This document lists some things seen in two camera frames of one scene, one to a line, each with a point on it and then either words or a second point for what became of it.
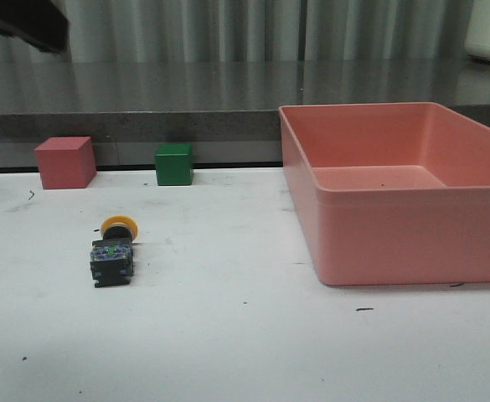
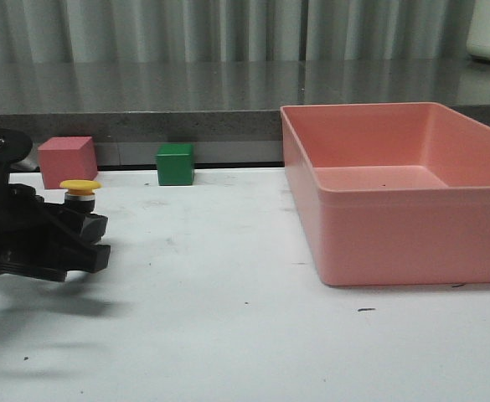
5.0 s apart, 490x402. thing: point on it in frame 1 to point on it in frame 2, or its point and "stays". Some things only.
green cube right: [173, 164] stays
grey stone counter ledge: [229, 110] stays
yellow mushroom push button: [111, 257] to [80, 196]
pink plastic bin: [401, 193] stays
